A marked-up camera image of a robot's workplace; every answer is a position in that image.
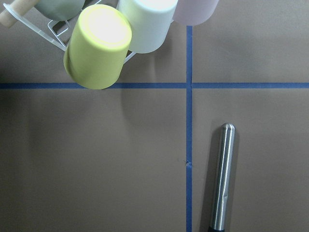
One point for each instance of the steel muddler black tip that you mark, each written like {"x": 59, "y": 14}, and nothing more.
{"x": 223, "y": 170}

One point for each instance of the yellow-green cup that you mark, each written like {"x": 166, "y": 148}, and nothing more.
{"x": 98, "y": 47}

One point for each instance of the white cup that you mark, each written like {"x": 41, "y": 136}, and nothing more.
{"x": 150, "y": 21}

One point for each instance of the pink cup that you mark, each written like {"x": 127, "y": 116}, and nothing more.
{"x": 194, "y": 12}

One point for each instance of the green cup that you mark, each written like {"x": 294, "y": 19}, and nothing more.
{"x": 60, "y": 10}

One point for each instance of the wooden rack handle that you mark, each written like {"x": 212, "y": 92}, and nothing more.
{"x": 13, "y": 11}

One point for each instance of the white wire cup rack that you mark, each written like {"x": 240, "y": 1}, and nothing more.
{"x": 55, "y": 32}

